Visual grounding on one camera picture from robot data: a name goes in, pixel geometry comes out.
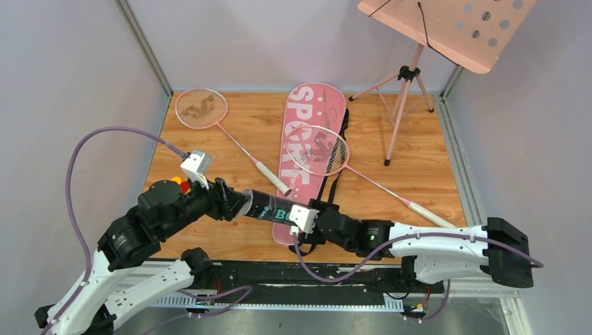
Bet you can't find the pink music stand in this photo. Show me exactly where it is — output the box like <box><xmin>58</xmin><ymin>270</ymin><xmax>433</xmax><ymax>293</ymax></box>
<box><xmin>349</xmin><ymin>0</ymin><xmax>535</xmax><ymax>165</ymax></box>

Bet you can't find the white plastic tube lid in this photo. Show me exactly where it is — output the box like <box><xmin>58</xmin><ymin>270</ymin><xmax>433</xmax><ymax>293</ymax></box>
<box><xmin>239</xmin><ymin>188</ymin><xmax>253</xmax><ymax>216</ymax></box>

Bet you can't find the pink racket far left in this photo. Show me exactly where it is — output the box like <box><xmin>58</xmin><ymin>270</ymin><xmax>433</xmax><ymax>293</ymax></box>
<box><xmin>175</xmin><ymin>87</ymin><xmax>292</xmax><ymax>195</ymax></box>

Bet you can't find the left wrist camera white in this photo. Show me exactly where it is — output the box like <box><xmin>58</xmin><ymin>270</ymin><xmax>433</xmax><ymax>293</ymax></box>
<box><xmin>180</xmin><ymin>150</ymin><xmax>212</xmax><ymax>190</ymax></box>

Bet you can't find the yellow red green toy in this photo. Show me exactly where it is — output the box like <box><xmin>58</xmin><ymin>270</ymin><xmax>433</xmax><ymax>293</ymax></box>
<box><xmin>171</xmin><ymin>176</ymin><xmax>191</xmax><ymax>194</ymax></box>

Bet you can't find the pink racket on bag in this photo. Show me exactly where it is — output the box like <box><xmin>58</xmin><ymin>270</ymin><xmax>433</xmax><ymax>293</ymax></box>
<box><xmin>284</xmin><ymin>125</ymin><xmax>455</xmax><ymax>229</ymax></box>

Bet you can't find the black shuttlecock tube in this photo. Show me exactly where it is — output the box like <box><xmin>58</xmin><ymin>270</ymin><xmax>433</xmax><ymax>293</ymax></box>
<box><xmin>246</xmin><ymin>189</ymin><xmax>308</xmax><ymax>225</ymax></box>

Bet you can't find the pink racket bag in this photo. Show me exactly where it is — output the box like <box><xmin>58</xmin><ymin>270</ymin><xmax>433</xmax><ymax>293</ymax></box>
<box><xmin>272</xmin><ymin>83</ymin><xmax>348</xmax><ymax>258</ymax></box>

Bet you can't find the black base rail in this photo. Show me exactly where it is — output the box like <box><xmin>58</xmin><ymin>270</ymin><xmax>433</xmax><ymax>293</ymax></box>
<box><xmin>138</xmin><ymin>260</ymin><xmax>445</xmax><ymax>311</ymax></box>

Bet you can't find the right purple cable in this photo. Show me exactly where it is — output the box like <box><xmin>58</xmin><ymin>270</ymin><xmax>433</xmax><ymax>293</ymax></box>
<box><xmin>293</xmin><ymin>231</ymin><xmax>545</xmax><ymax>284</ymax></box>

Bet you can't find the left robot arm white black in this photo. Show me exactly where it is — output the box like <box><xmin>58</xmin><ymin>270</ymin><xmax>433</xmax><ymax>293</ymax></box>
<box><xmin>34</xmin><ymin>178</ymin><xmax>251</xmax><ymax>334</ymax></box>

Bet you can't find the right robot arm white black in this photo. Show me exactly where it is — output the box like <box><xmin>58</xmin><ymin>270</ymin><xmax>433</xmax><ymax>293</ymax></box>
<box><xmin>289</xmin><ymin>200</ymin><xmax>543</xmax><ymax>292</ymax></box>

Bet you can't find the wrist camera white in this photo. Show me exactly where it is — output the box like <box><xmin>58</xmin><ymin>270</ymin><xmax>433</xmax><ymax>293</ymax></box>
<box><xmin>288</xmin><ymin>204</ymin><xmax>319</xmax><ymax>235</ymax></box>
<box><xmin>180</xmin><ymin>150</ymin><xmax>212</xmax><ymax>190</ymax></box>

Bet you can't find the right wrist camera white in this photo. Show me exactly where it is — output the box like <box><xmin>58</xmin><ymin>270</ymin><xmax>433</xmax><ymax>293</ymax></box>
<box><xmin>288</xmin><ymin>204</ymin><xmax>319</xmax><ymax>235</ymax></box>

